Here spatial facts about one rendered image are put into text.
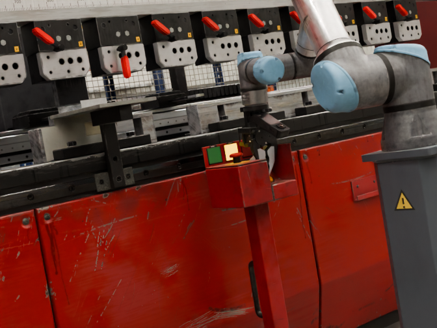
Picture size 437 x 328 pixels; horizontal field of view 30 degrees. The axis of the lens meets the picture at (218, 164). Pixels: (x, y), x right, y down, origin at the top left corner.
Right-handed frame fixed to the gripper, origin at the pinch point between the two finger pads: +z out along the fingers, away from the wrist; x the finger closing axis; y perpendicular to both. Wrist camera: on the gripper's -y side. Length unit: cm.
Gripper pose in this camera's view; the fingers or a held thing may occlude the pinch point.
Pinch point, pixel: (267, 173)
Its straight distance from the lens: 236.8
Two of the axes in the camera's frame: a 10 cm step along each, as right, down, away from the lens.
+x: -8.0, 1.7, -5.8
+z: 1.2, 9.9, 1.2
